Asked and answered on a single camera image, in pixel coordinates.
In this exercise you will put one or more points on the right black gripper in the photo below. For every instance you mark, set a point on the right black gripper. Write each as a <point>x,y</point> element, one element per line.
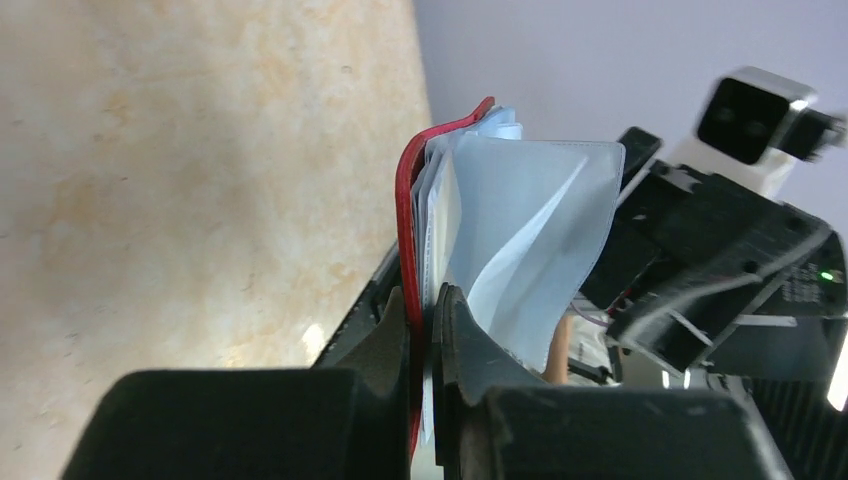
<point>701,272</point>

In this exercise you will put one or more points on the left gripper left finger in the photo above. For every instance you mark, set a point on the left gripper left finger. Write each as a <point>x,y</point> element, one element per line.
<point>348,420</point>

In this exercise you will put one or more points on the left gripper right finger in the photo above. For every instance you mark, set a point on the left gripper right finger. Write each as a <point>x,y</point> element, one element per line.
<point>493,419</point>

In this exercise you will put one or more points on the red leather card holder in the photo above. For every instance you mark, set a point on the red leather card holder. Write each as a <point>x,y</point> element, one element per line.
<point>516,225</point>

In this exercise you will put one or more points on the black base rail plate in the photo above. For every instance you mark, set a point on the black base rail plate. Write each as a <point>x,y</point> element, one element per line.
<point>365,313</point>

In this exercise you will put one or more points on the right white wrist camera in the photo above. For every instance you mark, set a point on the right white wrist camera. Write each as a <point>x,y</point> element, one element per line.
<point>755,126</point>

